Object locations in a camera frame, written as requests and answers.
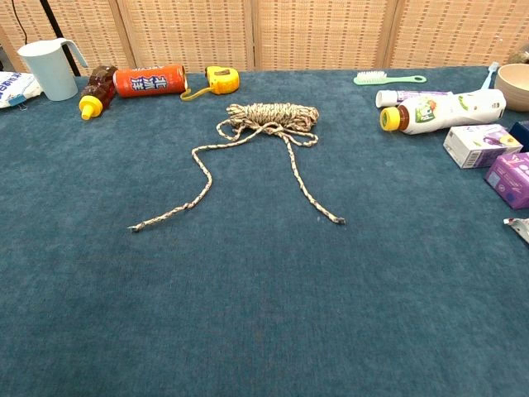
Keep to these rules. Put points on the teal table cloth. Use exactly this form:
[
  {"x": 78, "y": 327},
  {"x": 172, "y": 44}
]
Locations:
[{"x": 264, "y": 289}]

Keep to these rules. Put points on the yellow tape measure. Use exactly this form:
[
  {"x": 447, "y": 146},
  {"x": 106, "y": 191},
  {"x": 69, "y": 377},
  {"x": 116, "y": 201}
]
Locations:
[{"x": 223, "y": 80}]

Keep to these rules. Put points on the white and purple tube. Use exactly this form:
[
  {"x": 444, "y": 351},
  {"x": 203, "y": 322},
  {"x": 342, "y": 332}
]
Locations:
[{"x": 388, "y": 98}]

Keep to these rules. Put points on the green brush with white bristles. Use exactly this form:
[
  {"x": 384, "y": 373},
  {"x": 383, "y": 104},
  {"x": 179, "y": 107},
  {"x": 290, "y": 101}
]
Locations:
[{"x": 372, "y": 77}]

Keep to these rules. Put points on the orange drink can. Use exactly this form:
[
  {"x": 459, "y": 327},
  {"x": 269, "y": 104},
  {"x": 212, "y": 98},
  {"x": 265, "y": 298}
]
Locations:
[{"x": 149, "y": 81}]

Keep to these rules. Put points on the bamboo folding screen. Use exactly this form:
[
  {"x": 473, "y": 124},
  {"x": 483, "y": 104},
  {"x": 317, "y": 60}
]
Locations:
[{"x": 318, "y": 33}]

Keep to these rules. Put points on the brown bottle with yellow cap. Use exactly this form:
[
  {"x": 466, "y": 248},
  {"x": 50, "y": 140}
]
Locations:
[{"x": 101, "y": 87}]

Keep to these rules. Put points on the white bottle with yellow cap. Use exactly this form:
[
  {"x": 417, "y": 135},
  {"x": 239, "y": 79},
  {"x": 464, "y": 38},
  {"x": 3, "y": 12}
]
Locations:
[{"x": 446, "y": 111}]

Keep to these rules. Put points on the white and purple carton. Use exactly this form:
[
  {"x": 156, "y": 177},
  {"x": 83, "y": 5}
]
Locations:
[{"x": 471, "y": 146}]

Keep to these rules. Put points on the light blue plastic pitcher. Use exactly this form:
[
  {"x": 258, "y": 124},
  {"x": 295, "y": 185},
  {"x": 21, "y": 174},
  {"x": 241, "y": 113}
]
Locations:
[{"x": 47, "y": 74}]

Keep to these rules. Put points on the light blue toothbrush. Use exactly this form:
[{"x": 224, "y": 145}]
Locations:
[{"x": 490, "y": 74}]

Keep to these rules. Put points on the silver foil packet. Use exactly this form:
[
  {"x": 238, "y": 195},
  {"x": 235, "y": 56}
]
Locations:
[{"x": 521, "y": 229}]

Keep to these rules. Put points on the dark blue box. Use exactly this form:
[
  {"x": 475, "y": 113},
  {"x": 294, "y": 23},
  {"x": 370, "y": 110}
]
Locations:
[{"x": 521, "y": 132}]

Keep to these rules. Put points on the black stand pole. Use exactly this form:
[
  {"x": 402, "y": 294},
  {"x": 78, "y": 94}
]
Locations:
[{"x": 58, "y": 31}]

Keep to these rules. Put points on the blue binder clip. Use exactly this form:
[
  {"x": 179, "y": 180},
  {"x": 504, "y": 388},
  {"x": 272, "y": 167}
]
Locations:
[{"x": 15, "y": 100}]

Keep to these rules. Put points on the beige bowl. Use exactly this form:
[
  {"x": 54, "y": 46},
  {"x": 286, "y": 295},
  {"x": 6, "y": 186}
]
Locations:
[{"x": 512, "y": 93}]

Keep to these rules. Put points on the white bag with blue print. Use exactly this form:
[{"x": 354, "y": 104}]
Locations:
[{"x": 16, "y": 84}]

